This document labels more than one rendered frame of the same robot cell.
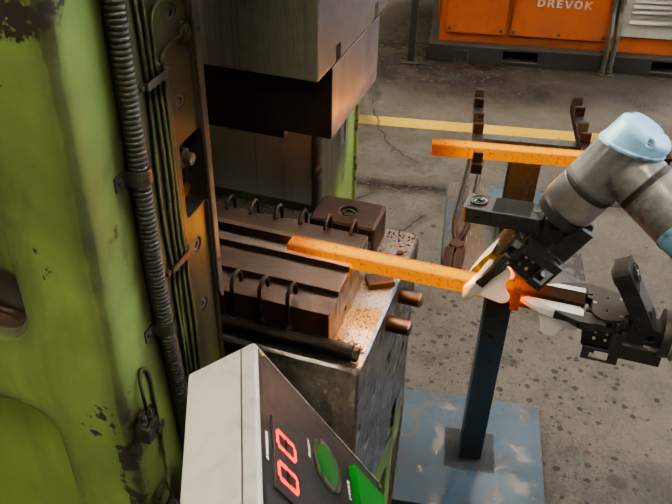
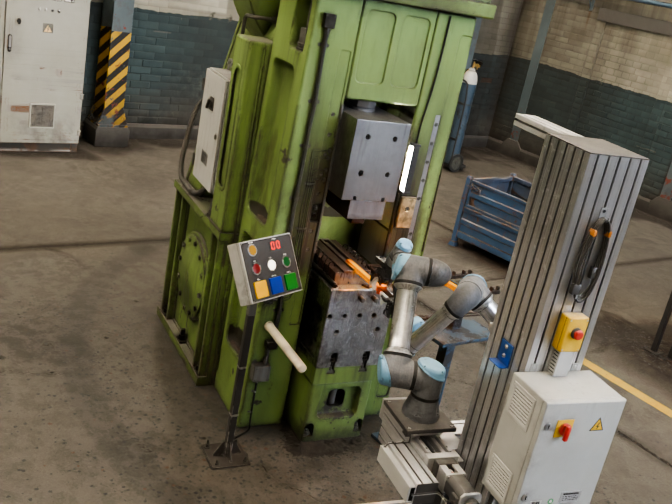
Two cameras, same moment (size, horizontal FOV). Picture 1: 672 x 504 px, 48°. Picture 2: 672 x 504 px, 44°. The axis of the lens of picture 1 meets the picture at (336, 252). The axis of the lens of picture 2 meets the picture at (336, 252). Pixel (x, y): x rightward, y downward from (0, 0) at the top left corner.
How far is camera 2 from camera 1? 335 cm
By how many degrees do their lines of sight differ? 41
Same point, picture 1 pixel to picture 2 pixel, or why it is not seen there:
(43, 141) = (280, 181)
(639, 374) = not seen: hidden behind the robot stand
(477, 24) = not seen: outside the picture
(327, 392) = (325, 296)
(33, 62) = (283, 167)
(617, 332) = (390, 305)
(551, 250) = (385, 274)
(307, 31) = (342, 187)
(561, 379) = not seen: hidden behind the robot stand
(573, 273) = (450, 340)
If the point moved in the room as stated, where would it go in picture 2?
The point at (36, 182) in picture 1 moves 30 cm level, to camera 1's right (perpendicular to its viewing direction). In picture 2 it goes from (277, 189) to (317, 210)
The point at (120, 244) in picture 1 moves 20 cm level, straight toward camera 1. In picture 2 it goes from (285, 210) to (264, 218)
